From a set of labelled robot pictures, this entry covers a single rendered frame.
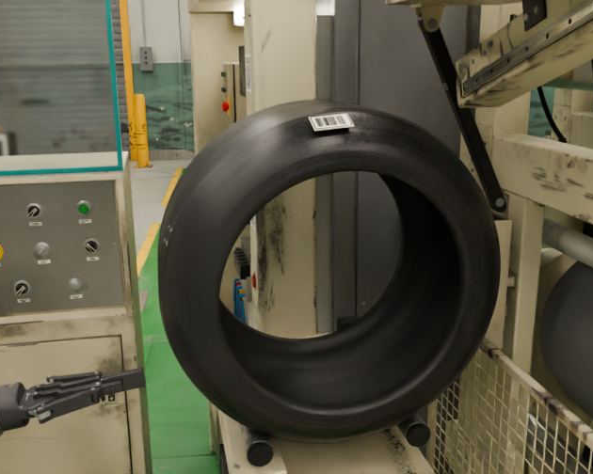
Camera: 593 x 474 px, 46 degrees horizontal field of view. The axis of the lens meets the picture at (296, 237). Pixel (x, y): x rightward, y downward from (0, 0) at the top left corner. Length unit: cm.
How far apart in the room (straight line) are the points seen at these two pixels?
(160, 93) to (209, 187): 937
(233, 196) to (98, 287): 92
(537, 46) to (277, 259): 67
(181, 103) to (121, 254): 858
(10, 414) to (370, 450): 66
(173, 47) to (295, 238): 898
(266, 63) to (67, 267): 80
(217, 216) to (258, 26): 50
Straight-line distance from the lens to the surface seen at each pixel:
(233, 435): 134
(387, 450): 141
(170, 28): 1037
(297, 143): 103
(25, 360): 192
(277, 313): 151
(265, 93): 140
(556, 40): 113
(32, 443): 203
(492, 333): 161
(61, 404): 121
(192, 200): 105
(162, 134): 1044
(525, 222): 158
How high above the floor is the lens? 155
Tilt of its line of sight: 15 degrees down
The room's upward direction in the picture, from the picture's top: 1 degrees counter-clockwise
